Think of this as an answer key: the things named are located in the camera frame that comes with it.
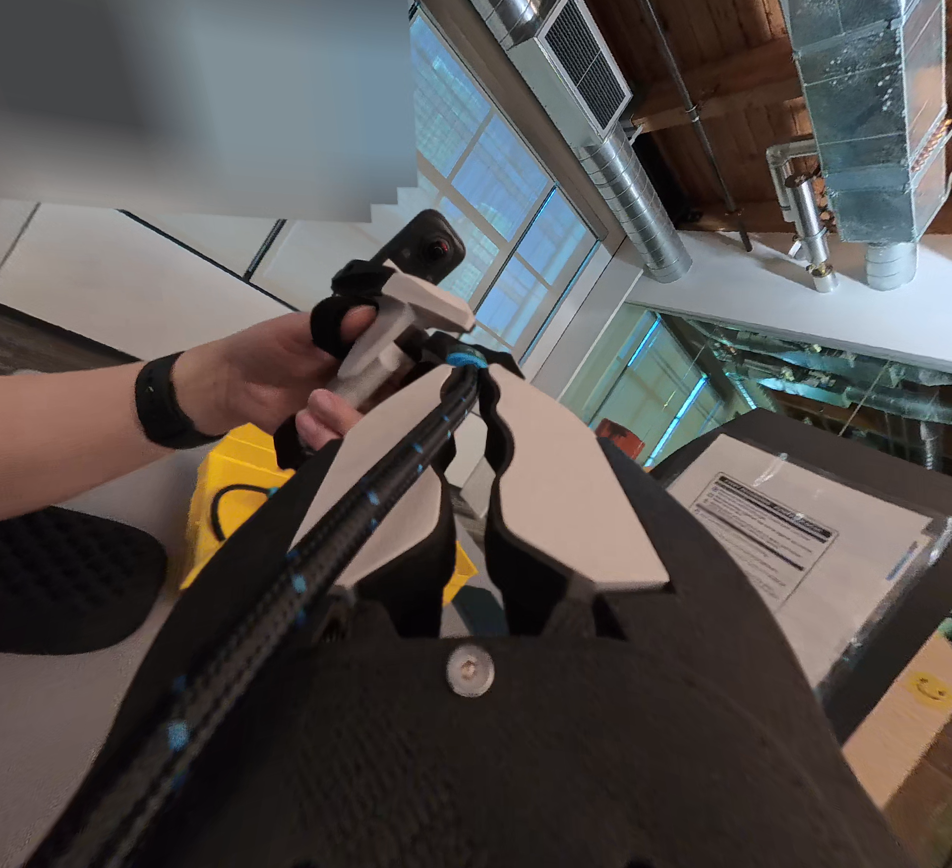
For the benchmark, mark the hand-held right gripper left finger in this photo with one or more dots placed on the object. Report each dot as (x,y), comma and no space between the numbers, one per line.
(401,526)

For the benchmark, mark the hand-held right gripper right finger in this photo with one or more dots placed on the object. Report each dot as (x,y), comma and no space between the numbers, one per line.
(580,503)

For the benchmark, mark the yellow plastic bin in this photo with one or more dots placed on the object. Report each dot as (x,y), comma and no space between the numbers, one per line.
(223,466)

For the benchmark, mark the person's left hand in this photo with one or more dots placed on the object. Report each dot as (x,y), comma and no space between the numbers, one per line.
(253,377)

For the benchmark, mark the instruction sign on stand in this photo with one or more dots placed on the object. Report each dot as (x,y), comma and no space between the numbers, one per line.
(758,526)

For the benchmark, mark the white air vent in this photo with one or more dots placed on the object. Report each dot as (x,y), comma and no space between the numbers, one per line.
(573,57)

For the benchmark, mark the black wristband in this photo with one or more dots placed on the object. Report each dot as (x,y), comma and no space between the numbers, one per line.
(167,399)

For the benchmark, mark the black mesh cushion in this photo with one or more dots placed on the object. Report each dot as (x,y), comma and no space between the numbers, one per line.
(67,578)

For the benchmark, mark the silver ventilation ducts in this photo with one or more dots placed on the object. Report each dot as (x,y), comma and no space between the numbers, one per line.
(807,213)

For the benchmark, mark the metal duct box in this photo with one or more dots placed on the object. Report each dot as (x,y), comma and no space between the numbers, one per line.
(855,64)

